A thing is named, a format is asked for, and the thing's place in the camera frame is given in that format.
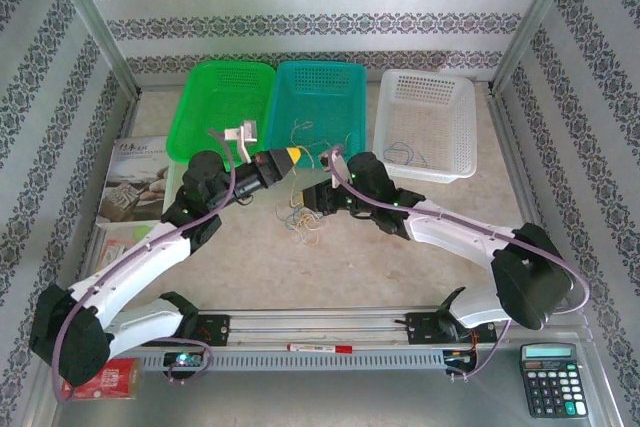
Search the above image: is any orange thin cable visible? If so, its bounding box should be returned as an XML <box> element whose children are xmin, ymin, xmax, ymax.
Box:
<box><xmin>284</xmin><ymin>164</ymin><xmax>325</xmax><ymax>244</ymax></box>

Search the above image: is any white plastic basket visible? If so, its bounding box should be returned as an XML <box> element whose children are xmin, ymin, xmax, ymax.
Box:
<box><xmin>372</xmin><ymin>69</ymin><xmax>478</xmax><ymax>185</ymax></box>

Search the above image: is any teal plastic basket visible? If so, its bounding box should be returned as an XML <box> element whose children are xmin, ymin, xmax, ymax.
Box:
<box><xmin>264</xmin><ymin>60</ymin><xmax>370</xmax><ymax>169</ymax></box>

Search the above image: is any green plastic basket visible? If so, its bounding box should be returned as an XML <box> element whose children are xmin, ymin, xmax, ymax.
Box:
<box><xmin>166</xmin><ymin>60</ymin><xmax>277</xmax><ymax>168</ymax></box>

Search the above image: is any book with photo cover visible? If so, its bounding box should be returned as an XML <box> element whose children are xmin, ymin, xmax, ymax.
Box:
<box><xmin>97</xmin><ymin>135</ymin><xmax>176</xmax><ymax>229</ymax></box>

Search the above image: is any red white marker pen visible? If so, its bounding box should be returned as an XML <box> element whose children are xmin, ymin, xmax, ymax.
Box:
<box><xmin>287</xmin><ymin>342</ymin><xmax>354</xmax><ymax>354</ymax></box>

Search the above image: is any pink white small packet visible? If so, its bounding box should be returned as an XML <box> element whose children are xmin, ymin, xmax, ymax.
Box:
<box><xmin>97</xmin><ymin>236</ymin><xmax>137</xmax><ymax>274</ymax></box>

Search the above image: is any small circuit board with LEDs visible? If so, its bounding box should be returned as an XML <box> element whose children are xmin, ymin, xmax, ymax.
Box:
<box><xmin>163</xmin><ymin>351</ymin><xmax>205</xmax><ymax>369</ymax></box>

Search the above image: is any red flat packet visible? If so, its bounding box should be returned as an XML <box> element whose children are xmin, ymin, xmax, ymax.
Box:
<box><xmin>62</xmin><ymin>357</ymin><xmax>144</xmax><ymax>401</ymax></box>

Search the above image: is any black desk calculator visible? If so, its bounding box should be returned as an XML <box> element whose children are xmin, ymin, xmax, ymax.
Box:
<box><xmin>519</xmin><ymin>342</ymin><xmax>587</xmax><ymax>418</ymax></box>

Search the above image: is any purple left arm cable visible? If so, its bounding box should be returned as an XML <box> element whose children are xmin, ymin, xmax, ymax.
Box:
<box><xmin>52</xmin><ymin>129</ymin><xmax>239</xmax><ymax>403</ymax></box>

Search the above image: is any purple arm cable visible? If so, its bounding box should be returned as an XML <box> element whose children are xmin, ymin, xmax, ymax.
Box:
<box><xmin>319</xmin><ymin>144</ymin><xmax>591</xmax><ymax>382</ymax></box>
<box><xmin>52</xmin><ymin>129</ymin><xmax>239</xmax><ymax>403</ymax></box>

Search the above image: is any beige thin cable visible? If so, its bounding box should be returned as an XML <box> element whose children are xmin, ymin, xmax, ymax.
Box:
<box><xmin>319</xmin><ymin>133</ymin><xmax>362</xmax><ymax>158</ymax></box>
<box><xmin>287</xmin><ymin>119</ymin><xmax>317</xmax><ymax>147</ymax></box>

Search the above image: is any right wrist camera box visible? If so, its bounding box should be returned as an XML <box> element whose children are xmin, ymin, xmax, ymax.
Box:
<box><xmin>319</xmin><ymin>146</ymin><xmax>347</xmax><ymax>174</ymax></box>

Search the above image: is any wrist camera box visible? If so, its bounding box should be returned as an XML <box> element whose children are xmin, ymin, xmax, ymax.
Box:
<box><xmin>319</xmin><ymin>146</ymin><xmax>347</xmax><ymax>174</ymax></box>
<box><xmin>223</xmin><ymin>120</ymin><xmax>260</xmax><ymax>162</ymax></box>

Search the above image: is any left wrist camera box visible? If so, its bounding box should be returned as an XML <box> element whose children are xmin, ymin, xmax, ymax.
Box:
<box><xmin>223</xmin><ymin>120</ymin><xmax>260</xmax><ymax>162</ymax></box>

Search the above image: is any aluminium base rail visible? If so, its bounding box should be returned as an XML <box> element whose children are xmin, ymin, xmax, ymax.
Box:
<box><xmin>112</xmin><ymin>304</ymin><xmax>589</xmax><ymax>349</ymax></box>

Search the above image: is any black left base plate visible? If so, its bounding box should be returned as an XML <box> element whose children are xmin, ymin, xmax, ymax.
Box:
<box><xmin>192</xmin><ymin>314</ymin><xmax>232</xmax><ymax>348</ymax></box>

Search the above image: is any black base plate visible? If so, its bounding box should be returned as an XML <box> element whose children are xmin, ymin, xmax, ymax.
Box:
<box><xmin>192</xmin><ymin>314</ymin><xmax>232</xmax><ymax>348</ymax></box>
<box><xmin>404</xmin><ymin>311</ymin><xmax>499</xmax><ymax>347</ymax></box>

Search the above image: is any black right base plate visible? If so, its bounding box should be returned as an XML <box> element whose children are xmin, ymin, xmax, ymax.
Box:
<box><xmin>404</xmin><ymin>311</ymin><xmax>499</xmax><ymax>347</ymax></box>

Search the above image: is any grey slotted cable duct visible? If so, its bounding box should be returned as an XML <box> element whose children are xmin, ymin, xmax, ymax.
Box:
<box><xmin>142</xmin><ymin>349</ymin><xmax>447</xmax><ymax>372</ymax></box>

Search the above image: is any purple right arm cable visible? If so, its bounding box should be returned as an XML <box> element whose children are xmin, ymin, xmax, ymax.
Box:
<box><xmin>319</xmin><ymin>144</ymin><xmax>591</xmax><ymax>382</ymax></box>

